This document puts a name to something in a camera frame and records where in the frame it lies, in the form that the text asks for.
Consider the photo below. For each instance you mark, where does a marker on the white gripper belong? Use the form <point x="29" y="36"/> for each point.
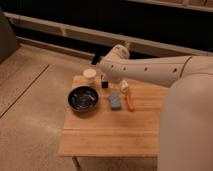
<point x="124" y="86"/>

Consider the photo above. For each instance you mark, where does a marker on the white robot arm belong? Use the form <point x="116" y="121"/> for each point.
<point x="186" y="118"/>

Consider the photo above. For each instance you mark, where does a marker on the small black cube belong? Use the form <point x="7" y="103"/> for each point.
<point x="104" y="84"/>

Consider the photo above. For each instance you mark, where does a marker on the orange marker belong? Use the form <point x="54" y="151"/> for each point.
<point x="129" y="102"/>

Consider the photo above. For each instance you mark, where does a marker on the white cup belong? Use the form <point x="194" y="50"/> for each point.
<point x="89" y="75"/>

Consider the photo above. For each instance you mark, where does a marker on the black bowl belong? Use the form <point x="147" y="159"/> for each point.
<point x="83" y="99"/>

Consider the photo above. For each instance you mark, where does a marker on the wooden table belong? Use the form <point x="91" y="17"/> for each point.
<point x="103" y="132"/>

